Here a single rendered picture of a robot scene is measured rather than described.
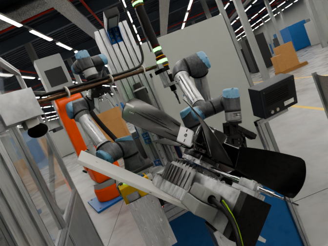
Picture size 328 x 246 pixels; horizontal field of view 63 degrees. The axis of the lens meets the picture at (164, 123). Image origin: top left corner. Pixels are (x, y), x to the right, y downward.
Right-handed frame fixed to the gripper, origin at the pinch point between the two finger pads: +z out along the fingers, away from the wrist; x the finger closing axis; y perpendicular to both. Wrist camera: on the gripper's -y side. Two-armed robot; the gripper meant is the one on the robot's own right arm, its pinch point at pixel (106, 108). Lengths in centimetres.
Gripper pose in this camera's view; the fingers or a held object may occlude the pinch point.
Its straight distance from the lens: 157.6
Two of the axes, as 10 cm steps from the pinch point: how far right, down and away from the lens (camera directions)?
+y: -2.6, 0.0, 9.7
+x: -8.8, 4.1, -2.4
